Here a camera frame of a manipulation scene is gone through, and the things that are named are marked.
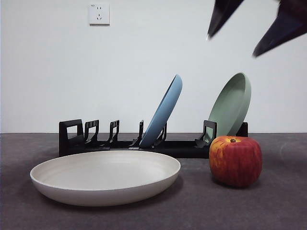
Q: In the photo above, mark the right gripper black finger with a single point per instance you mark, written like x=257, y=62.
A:
x=221, y=13
x=285, y=26

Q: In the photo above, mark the red yellow apple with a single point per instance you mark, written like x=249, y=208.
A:
x=236, y=163

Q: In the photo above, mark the cream yellow round plate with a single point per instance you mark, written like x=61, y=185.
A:
x=105, y=192

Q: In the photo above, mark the green round plate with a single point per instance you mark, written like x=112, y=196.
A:
x=229, y=105

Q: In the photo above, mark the blue round plate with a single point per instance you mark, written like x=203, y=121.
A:
x=164, y=112

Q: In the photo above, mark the black plastic plate rack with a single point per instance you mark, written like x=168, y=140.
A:
x=189, y=150

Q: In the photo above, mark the white wall socket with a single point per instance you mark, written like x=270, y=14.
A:
x=99, y=14

